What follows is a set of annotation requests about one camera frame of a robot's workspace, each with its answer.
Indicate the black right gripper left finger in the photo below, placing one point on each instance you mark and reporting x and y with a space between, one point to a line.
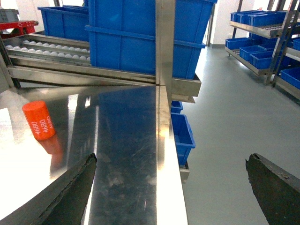
61 203

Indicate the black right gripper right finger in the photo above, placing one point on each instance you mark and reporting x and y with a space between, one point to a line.
276 190

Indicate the orange cylindrical capacitor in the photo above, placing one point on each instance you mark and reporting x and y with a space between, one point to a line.
39 119

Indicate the blue bin under table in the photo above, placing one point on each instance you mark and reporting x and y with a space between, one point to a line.
183 136

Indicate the steel roller rack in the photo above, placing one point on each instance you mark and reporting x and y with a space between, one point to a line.
60 71

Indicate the steel shelf with bins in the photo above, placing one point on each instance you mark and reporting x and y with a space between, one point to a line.
272 49

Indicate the blue bin behind left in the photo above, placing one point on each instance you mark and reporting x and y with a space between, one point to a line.
66 22

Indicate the large blue plastic bin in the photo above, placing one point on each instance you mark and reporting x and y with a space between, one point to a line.
122 35

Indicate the red metal frame table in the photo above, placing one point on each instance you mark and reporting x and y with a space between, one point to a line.
24 27

